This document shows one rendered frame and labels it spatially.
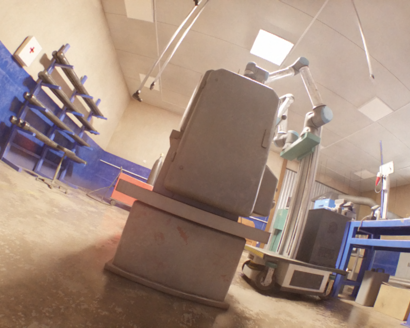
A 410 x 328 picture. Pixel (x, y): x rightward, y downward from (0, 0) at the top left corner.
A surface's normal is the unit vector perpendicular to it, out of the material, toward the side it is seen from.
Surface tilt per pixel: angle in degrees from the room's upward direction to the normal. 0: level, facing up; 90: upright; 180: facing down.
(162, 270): 90
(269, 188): 90
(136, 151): 90
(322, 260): 90
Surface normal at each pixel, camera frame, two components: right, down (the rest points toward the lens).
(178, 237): 0.13, -0.22
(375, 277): -0.08, -0.29
